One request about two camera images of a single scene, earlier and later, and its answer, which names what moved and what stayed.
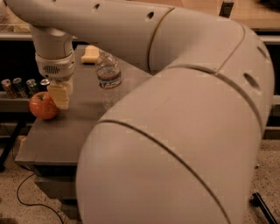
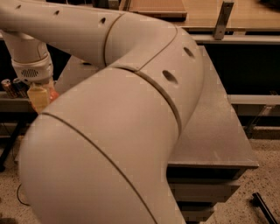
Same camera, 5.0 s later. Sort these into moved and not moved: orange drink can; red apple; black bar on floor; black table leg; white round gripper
Moved: red apple; white round gripper
Not moved: orange drink can; black table leg; black bar on floor
